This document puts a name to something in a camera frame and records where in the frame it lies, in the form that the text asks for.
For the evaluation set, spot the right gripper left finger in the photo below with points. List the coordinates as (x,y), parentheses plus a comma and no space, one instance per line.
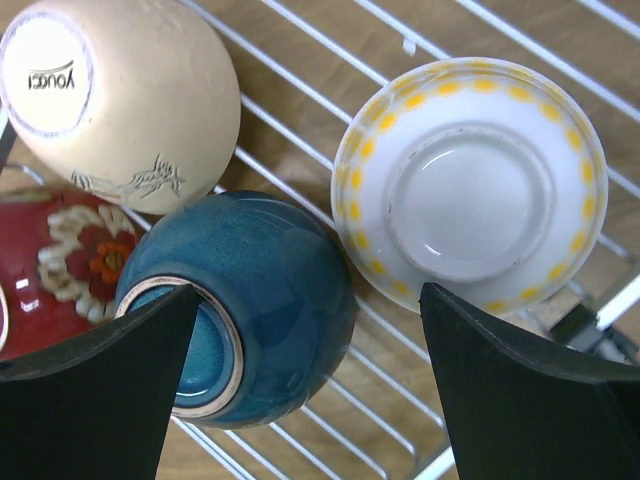
(97,405)

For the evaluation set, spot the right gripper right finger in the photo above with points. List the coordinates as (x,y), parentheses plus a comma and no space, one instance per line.
(519,406)

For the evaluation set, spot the red bowl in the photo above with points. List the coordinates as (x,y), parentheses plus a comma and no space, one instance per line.
(62,252)

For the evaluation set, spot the cream striped bowl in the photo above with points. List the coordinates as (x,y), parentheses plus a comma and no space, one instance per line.
(475,173)

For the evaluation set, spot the beige bowl with drawing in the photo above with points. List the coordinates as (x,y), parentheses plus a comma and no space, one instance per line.
(137,102)

